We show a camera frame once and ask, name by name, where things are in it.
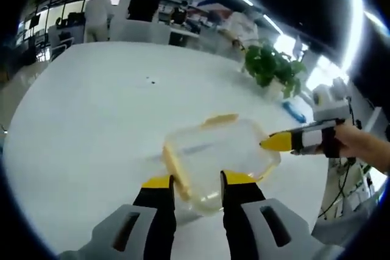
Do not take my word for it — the green potted plant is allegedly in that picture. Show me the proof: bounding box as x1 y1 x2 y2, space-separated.
241 38 308 99

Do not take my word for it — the black cable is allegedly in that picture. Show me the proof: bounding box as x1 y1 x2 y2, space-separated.
316 156 356 220

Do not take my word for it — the white plant pot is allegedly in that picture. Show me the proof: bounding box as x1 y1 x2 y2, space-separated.
267 77 286 100

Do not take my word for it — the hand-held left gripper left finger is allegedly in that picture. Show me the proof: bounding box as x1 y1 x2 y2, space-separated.
57 174 178 257

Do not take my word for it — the person's right hand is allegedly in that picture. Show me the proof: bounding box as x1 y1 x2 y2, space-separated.
316 119 371 160

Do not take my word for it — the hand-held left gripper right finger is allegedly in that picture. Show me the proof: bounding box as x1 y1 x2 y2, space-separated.
219 169 324 260

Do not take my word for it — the blue wet wipes pack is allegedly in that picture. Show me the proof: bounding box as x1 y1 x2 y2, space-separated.
281 99 307 124

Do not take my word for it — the clear plastic buckle container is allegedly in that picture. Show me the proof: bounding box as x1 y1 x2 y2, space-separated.
162 113 282 213

